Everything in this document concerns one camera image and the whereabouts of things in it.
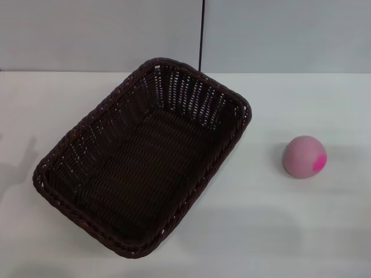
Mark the black vertical wall strip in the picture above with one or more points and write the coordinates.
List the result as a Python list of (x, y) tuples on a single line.
[(201, 34)]

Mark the pink ball with magenta mark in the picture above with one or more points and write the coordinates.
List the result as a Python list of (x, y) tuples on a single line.
[(304, 156)]

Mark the dark brown woven basket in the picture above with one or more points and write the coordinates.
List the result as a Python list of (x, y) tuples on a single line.
[(150, 162)]

